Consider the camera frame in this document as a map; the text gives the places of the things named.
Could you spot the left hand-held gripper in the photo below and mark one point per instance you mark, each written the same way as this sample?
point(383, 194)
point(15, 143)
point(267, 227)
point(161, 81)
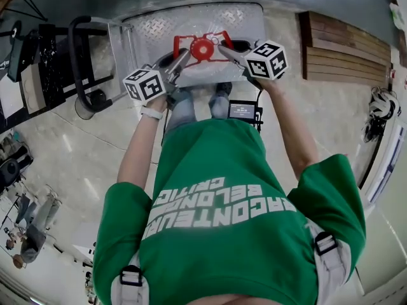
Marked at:
point(144, 86)

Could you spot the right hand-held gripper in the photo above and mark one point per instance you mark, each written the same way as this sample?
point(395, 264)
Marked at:
point(267, 60)

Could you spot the red round object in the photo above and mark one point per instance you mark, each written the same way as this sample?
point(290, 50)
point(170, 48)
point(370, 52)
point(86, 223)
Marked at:
point(201, 49)

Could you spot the metal platform trolley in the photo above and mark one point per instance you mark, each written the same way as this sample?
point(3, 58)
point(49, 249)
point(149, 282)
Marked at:
point(152, 27)

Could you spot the person's left forearm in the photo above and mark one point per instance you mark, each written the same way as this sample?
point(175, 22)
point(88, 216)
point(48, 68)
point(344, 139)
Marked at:
point(140, 145)

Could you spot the person's right forearm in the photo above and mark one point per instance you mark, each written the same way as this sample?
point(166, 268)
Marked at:
point(292, 129)

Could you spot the person's right black shoe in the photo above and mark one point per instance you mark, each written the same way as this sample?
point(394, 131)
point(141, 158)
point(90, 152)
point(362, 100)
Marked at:
point(224, 88)

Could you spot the small black display screen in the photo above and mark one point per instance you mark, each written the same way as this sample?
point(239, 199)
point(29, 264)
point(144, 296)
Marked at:
point(243, 110)

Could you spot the black mesh wastebasket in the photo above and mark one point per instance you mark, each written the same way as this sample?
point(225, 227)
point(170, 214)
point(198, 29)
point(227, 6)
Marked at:
point(86, 111)

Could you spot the wooden slatted step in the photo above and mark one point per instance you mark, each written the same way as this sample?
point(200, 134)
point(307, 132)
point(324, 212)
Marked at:
point(343, 52)

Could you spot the black desk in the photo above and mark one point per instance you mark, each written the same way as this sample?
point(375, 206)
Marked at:
point(54, 65)

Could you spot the white and black helmet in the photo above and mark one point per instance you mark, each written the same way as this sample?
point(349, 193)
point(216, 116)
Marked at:
point(383, 103)

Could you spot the person's green printed t-shirt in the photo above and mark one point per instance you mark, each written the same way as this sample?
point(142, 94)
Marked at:
point(222, 218)

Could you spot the white plastic bag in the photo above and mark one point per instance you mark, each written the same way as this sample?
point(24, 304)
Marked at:
point(399, 16)

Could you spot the white board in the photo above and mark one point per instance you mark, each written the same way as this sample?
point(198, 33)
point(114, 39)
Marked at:
point(11, 98)

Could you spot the black round speaker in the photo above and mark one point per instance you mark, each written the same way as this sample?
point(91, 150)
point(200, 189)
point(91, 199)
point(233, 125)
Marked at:
point(11, 170)

